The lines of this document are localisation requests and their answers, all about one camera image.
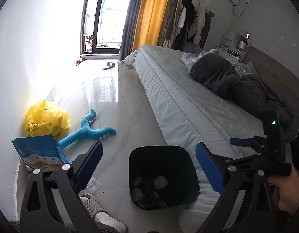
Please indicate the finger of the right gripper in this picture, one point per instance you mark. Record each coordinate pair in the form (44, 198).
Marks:
(240, 142)

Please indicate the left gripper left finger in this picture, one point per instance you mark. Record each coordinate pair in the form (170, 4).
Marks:
(51, 201)

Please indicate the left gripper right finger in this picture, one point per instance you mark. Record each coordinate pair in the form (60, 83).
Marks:
(257, 212)

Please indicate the dark teal trash bin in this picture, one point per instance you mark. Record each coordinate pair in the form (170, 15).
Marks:
(146, 163)

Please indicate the person right hand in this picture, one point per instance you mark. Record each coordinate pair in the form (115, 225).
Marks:
(288, 191)

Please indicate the dark grey fleece blanket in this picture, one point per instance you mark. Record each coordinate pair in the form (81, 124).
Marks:
(253, 95)

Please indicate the bubble wrap on floor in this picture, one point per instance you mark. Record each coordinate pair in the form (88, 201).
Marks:
(93, 186)

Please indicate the blue white snack bag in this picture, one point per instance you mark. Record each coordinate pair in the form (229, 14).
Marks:
(42, 152)

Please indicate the grey quilted bed mattress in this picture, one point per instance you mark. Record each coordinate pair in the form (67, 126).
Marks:
(188, 114)

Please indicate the grey slipper on foot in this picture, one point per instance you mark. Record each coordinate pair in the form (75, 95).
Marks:
(100, 215)

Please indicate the white dressing table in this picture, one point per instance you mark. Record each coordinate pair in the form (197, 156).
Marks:
(228, 49)

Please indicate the blue plush dinosaur toy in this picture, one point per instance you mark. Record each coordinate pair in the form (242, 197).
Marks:
(85, 131)

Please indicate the yellow plastic bag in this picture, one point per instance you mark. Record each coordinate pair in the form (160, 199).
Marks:
(45, 118)

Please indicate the blue white patterned duvet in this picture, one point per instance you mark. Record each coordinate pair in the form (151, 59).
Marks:
(211, 63)

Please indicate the round vanity mirror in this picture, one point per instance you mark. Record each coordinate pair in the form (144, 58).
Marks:
(242, 39)

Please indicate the clothes rack with garments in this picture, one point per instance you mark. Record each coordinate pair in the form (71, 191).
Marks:
(188, 25)

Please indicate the grey slipper by window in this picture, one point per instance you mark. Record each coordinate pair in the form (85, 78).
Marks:
(109, 65)

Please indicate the grey curtain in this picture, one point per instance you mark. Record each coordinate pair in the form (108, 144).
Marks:
(129, 29)

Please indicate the yellow curtain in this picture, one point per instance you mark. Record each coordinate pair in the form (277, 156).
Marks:
(149, 22)

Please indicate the dark framed window door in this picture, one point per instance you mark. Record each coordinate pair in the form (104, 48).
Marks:
(102, 26)

